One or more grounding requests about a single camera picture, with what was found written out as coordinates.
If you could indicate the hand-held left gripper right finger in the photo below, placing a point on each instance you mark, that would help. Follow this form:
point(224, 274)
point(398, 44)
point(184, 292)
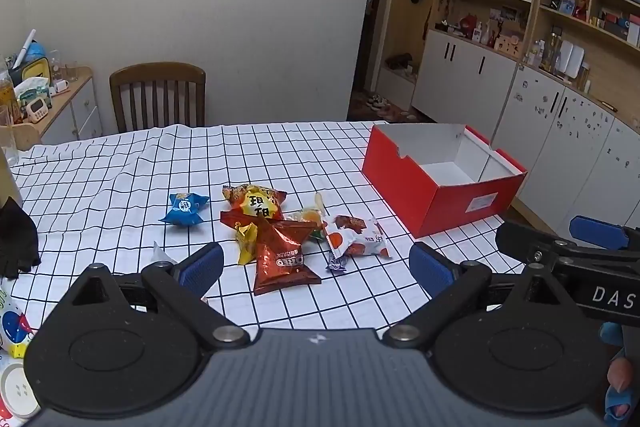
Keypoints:
point(430, 268)

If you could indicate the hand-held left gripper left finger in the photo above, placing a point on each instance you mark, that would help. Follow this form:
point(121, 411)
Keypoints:
point(202, 264)

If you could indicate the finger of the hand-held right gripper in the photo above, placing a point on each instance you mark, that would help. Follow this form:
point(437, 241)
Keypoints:
point(525, 242)
point(597, 231)

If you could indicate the small clear snack sachet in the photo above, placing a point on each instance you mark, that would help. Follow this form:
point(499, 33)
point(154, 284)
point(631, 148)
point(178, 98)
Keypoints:
point(161, 253)

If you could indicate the small yellow snack packet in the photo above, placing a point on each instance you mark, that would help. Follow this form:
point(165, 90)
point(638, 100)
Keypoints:
point(247, 247)

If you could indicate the blue snack packet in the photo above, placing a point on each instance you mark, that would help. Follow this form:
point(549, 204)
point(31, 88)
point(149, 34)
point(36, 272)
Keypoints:
point(184, 207)

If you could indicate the red cardboard box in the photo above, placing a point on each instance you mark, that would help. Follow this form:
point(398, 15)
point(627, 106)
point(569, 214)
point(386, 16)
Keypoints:
point(450, 207)

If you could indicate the white packet with orange print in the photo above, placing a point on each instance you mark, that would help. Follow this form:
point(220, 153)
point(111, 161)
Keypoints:
point(360, 239)

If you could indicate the brown cookie packet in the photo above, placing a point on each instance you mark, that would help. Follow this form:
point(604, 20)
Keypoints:
point(280, 257)

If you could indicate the red and yellow snack packet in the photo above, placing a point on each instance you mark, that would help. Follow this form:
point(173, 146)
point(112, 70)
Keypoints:
point(257, 203)

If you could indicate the silver white snack packet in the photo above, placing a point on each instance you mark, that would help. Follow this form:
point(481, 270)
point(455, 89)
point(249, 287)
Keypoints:
point(337, 263)

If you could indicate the green packet with orange centre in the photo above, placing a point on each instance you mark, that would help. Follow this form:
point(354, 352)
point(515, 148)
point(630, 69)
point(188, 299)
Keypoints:
point(307, 217)

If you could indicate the person's right hand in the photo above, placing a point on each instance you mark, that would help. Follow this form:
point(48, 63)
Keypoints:
point(620, 372)

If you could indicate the white cupboard with stickers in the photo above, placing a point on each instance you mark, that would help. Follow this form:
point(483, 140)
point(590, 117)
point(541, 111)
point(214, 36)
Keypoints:
point(550, 132)

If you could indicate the white low cupboard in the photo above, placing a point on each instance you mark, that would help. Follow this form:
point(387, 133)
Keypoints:
point(460, 82)

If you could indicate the row of shoes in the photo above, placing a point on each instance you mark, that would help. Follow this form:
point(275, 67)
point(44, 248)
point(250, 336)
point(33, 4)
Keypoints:
point(381, 102)

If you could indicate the black glove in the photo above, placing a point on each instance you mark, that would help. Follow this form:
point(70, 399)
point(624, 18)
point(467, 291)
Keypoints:
point(17, 239)

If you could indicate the white shoe bench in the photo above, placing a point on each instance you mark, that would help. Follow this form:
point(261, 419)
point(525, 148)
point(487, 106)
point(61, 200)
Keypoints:
point(395, 79)

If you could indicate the white sideboard with wooden top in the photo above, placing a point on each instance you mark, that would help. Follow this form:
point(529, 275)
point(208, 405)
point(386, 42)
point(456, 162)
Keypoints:
point(82, 112)

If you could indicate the brown wooden chair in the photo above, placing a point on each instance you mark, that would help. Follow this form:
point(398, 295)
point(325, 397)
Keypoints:
point(157, 74)

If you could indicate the printed white bag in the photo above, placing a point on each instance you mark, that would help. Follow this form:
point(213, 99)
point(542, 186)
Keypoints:
point(14, 327)

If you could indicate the wooden box with hearts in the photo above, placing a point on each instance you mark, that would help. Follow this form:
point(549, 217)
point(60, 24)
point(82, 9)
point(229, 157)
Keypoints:
point(507, 43)

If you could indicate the light wooden rack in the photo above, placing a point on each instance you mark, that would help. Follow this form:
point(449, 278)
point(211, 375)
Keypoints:
point(25, 134)

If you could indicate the small red bag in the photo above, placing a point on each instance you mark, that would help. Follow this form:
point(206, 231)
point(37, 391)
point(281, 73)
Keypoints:
point(467, 26)

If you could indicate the white kitchen timer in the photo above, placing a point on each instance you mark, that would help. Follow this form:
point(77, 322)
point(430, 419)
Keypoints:
point(36, 111)

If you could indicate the clear glass jug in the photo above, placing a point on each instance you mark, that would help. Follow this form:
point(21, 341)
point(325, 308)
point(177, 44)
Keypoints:
point(7, 137)

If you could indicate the tissue pack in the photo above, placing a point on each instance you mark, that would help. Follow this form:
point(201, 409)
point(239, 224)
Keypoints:
point(32, 88)

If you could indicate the clear drinking glass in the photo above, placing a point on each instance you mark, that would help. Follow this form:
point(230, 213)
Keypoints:
point(55, 64)

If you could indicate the orange drink bottle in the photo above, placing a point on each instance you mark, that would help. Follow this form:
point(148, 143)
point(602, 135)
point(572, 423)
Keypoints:
point(6, 97)

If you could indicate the blue and yellow container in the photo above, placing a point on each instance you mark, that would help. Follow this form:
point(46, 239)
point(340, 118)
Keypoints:
point(32, 59)

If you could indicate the dark brown door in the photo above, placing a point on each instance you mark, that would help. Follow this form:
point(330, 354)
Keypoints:
point(370, 7)

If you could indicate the white tube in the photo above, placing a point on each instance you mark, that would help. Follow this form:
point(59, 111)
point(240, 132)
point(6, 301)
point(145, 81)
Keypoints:
point(25, 47)

